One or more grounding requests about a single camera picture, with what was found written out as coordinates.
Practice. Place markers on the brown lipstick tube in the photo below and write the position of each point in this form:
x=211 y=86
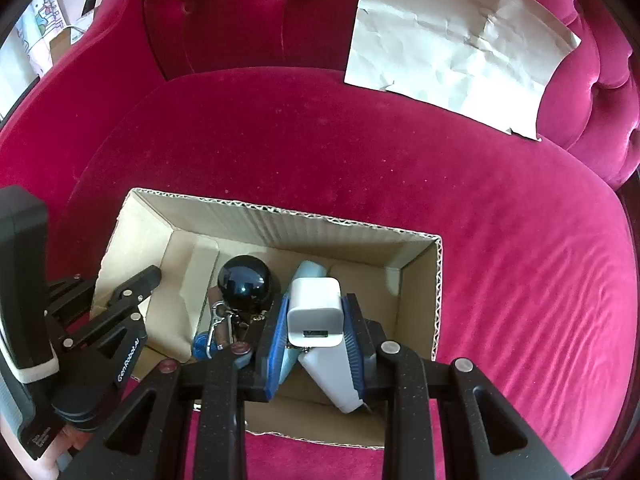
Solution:
x=219 y=330

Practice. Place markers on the blue key fob tag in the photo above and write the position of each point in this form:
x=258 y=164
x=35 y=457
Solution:
x=202 y=348

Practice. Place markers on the small white USB charger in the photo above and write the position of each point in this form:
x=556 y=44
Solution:
x=315 y=313

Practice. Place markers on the large white power adapter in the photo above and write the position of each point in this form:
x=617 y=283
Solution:
x=329 y=368

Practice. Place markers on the cardboard boxes in background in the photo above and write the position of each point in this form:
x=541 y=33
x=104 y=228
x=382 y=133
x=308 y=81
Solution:
x=27 y=52

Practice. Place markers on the brown cardboard box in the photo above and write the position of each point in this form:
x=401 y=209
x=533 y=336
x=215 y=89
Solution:
x=395 y=274

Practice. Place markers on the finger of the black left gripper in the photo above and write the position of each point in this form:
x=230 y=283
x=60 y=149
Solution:
x=136 y=289

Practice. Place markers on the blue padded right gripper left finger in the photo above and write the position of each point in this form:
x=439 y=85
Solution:
x=270 y=350

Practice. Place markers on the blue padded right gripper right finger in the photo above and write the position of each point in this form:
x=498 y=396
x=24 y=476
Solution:
x=362 y=338

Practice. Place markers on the brown paper sheet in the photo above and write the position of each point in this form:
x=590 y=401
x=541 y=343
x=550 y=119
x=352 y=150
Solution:
x=487 y=60

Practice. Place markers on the white light-blue cosmetic bottle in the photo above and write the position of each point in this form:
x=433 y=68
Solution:
x=307 y=269

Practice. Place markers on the red velvet sofa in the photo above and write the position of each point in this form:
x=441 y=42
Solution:
x=245 y=100

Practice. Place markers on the metal keychain with keys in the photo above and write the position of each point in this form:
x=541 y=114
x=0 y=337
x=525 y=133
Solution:
x=241 y=323

